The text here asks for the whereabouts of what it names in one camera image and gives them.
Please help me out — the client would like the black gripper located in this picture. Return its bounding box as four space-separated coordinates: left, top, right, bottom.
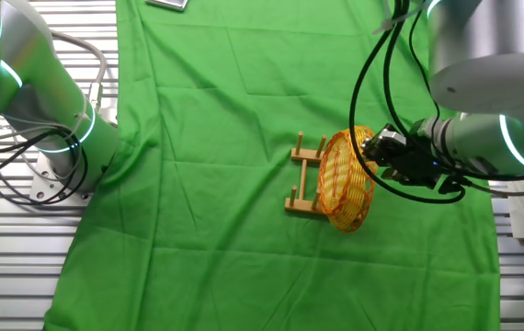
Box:
361 123 445 189

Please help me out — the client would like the orange yellow woven basket dish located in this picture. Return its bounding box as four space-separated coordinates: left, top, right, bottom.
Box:
316 125 380 234

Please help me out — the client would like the wooden dish rack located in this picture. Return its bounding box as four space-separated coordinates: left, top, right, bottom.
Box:
283 131 332 217

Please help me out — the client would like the green cloth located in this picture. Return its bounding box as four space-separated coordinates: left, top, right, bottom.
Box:
43 0 502 331

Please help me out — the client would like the silver digital kitchen scale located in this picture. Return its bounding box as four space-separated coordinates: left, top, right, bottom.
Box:
145 0 189 12

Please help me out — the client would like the looped black cable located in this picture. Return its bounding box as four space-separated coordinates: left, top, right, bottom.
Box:
0 128 89 206

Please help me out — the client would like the thick gray cable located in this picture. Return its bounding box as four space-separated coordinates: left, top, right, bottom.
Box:
49 29 109 111

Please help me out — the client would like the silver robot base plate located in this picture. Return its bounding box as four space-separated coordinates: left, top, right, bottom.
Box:
28 151 93 207

